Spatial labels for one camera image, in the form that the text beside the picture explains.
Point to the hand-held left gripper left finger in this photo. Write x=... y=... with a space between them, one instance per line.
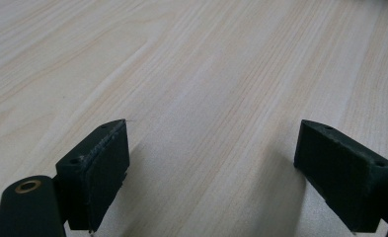
x=99 y=177

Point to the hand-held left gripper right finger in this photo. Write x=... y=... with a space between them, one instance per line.
x=343 y=177

